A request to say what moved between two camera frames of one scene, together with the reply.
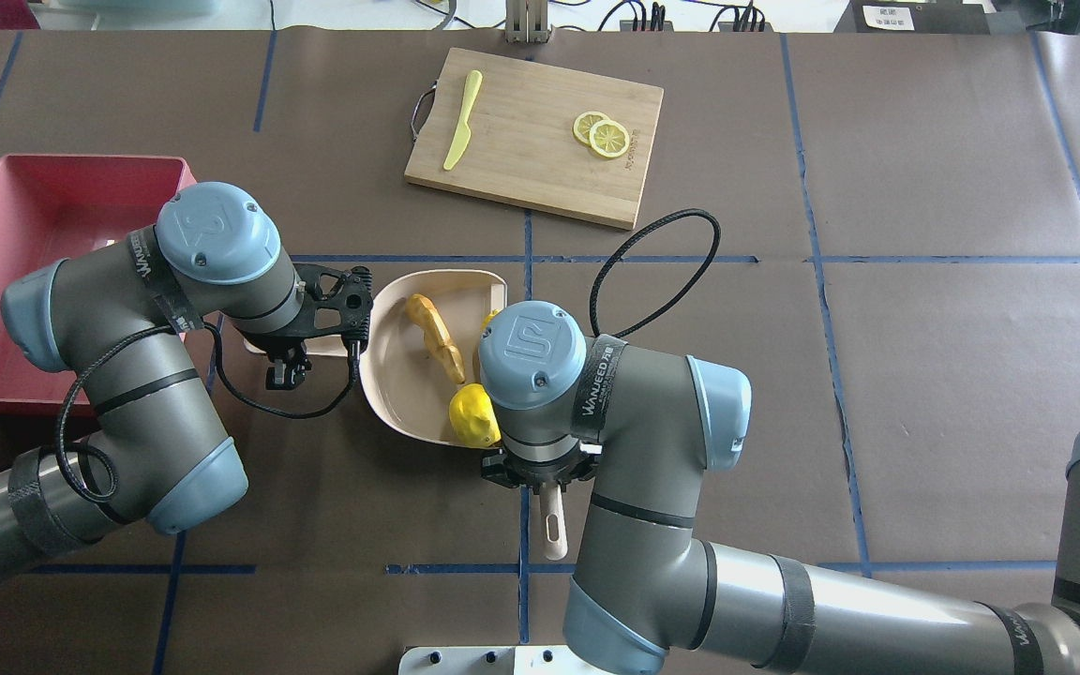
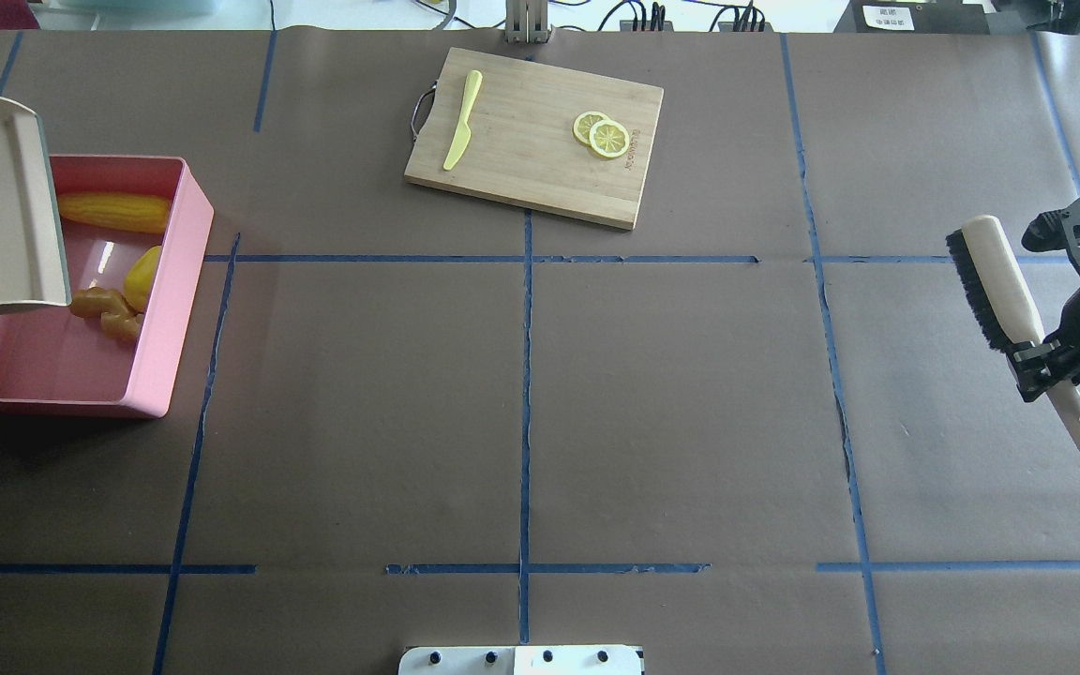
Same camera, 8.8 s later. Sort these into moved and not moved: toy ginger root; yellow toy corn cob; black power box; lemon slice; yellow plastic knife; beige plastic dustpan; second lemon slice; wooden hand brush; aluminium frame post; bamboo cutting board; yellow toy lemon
Moved: yellow toy corn cob; yellow toy lemon; beige plastic dustpan; toy ginger root; wooden hand brush
Not moved: lemon slice; bamboo cutting board; second lemon slice; aluminium frame post; black power box; yellow plastic knife
